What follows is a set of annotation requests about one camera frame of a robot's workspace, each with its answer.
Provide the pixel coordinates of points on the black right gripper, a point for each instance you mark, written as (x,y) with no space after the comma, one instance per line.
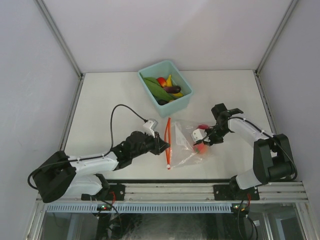
(212,141)

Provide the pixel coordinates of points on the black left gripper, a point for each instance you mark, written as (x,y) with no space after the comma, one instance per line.
(159,145)

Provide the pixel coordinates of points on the clear zip top bag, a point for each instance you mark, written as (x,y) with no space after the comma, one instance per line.
(178,133)

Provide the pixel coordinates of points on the orange fake fruit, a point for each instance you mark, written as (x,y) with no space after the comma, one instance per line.
(200,148)

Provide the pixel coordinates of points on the small dark fake food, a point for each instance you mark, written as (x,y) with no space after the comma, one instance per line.
(162,102)

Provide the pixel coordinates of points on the green fake leafy vegetable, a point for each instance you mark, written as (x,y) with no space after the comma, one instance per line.
(156,89)

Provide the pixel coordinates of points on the purple fake eggplant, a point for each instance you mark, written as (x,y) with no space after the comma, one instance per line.
(172,89)

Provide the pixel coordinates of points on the yellow fake banana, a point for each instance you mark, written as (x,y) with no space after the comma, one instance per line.
(170,83)

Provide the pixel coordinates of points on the red fake apple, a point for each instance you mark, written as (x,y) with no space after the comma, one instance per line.
(203,126)

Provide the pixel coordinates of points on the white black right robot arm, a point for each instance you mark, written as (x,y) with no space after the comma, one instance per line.
(272,154)

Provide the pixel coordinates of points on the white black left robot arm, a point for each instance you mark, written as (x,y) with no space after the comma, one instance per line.
(62,175)

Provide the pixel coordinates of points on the light blue plastic bin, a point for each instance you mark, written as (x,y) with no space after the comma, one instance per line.
(164,69)

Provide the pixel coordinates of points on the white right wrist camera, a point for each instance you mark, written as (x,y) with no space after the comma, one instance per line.
(198,135)

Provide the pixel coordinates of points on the slotted grey cable duct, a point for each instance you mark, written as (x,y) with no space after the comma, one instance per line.
(140,208)

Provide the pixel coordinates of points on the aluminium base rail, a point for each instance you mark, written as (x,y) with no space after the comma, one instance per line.
(274,192)

